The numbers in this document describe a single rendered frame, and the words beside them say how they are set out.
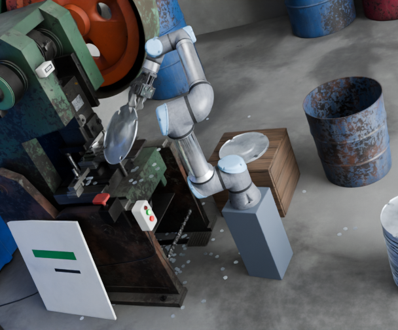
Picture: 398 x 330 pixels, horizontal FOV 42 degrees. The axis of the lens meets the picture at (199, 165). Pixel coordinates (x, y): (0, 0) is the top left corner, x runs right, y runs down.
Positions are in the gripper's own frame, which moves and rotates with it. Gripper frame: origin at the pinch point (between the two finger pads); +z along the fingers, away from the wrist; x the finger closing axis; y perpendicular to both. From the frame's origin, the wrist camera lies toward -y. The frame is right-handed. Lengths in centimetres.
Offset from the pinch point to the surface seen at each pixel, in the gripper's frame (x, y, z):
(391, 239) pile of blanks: 80, 97, 6
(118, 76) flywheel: 2.3, -31.7, -11.8
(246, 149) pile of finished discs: 78, -5, -1
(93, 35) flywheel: -15.3, -38.3, -25.7
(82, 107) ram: -16.6, -15.1, 7.4
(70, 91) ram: -25.4, -13.6, 2.5
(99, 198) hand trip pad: -8.1, 17.6, 39.4
